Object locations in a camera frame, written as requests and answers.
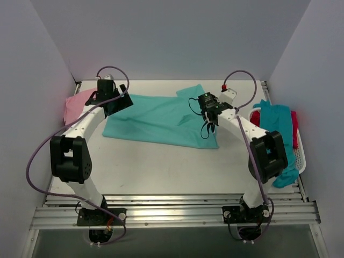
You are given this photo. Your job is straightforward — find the mint green t-shirt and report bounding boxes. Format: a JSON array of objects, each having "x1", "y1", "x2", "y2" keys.
[{"x1": 103, "y1": 84, "x2": 219, "y2": 149}]

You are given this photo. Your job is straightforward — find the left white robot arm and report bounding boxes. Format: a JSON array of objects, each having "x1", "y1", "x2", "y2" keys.
[{"x1": 49, "y1": 79, "x2": 133, "y2": 225}]

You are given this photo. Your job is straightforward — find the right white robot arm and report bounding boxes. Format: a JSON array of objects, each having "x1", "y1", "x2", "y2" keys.
[{"x1": 197, "y1": 92, "x2": 288, "y2": 222}]

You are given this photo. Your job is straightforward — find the folded pink t-shirt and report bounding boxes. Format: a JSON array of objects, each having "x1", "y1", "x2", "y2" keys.
[{"x1": 63, "y1": 88, "x2": 96, "y2": 125}]

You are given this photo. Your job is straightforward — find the red t-shirt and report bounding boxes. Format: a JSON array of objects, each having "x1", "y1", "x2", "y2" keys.
[{"x1": 249, "y1": 110, "x2": 298, "y2": 149}]

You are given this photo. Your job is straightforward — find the teal blue t-shirt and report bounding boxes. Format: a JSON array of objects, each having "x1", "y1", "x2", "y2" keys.
[{"x1": 253, "y1": 100, "x2": 299, "y2": 189}]

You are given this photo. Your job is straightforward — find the white laundry basket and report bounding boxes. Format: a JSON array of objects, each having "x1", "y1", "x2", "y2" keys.
[{"x1": 248, "y1": 107, "x2": 306, "y2": 174}]

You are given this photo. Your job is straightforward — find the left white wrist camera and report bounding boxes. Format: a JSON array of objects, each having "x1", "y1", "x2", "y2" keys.
[{"x1": 96, "y1": 74, "x2": 113, "y2": 80}]

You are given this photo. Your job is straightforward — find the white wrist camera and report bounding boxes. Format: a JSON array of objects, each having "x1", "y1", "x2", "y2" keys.
[
  {"x1": 96, "y1": 74, "x2": 113, "y2": 80},
  {"x1": 218, "y1": 84, "x2": 237, "y2": 104}
]

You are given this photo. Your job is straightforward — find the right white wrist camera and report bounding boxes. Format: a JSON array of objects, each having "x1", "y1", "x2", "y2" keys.
[{"x1": 218, "y1": 84, "x2": 237, "y2": 104}]

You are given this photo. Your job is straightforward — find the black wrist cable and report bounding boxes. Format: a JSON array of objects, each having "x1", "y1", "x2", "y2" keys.
[{"x1": 188, "y1": 97, "x2": 216, "y2": 140}]

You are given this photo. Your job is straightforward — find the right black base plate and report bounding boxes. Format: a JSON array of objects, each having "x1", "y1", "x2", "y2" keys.
[{"x1": 221, "y1": 205, "x2": 270, "y2": 225}]

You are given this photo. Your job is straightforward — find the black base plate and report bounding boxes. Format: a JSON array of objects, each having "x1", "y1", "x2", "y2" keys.
[
  {"x1": 76, "y1": 207, "x2": 127, "y2": 226},
  {"x1": 221, "y1": 205, "x2": 270, "y2": 225}
]

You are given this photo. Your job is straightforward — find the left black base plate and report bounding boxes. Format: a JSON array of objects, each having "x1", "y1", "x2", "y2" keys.
[{"x1": 76, "y1": 207, "x2": 127, "y2": 226}]

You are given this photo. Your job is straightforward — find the aluminium rail frame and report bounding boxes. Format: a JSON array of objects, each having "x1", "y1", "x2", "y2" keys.
[{"x1": 28, "y1": 80, "x2": 322, "y2": 258}]

